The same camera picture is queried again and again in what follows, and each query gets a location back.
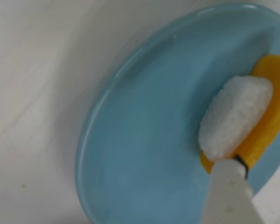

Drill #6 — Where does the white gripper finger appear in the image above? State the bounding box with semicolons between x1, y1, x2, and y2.
200;160;273;224

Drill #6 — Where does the blue round dish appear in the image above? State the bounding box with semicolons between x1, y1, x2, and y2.
75;2;280;224

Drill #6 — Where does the yellow egg sushi toy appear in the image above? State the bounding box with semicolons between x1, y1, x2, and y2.
199;54;280;175

